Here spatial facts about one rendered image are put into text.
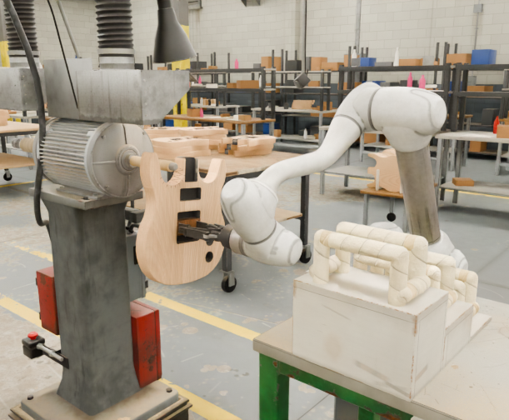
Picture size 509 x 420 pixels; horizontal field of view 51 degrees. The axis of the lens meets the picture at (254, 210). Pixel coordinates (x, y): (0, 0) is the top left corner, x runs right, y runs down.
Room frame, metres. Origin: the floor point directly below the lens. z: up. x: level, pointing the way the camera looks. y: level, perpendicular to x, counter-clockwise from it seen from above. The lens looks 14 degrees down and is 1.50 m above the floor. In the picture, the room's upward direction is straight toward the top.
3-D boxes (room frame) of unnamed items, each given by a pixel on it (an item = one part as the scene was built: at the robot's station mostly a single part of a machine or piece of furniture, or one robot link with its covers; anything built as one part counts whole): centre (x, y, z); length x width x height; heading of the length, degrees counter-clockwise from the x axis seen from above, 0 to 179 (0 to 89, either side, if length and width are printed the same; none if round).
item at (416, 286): (0.95, -0.30, 1.12); 0.11 x 0.03 x 0.03; 140
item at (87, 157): (1.86, 0.55, 1.25); 0.41 x 0.27 x 0.26; 50
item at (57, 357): (1.91, 0.81, 0.46); 0.25 x 0.07 x 0.08; 50
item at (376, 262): (1.10, -0.30, 1.12); 0.20 x 0.03 x 0.03; 49
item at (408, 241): (1.04, -0.25, 1.20); 0.20 x 0.03 x 0.03; 49
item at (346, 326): (1.02, -0.23, 1.02); 0.27 x 0.15 x 0.17; 50
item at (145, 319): (2.02, 0.50, 0.49); 0.25 x 0.12 x 0.37; 50
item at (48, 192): (1.90, 0.61, 1.11); 0.36 x 0.24 x 0.04; 50
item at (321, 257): (1.03, -0.14, 1.15); 0.03 x 0.03 x 0.09
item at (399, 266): (0.92, -0.26, 1.15); 0.03 x 0.03 x 0.09
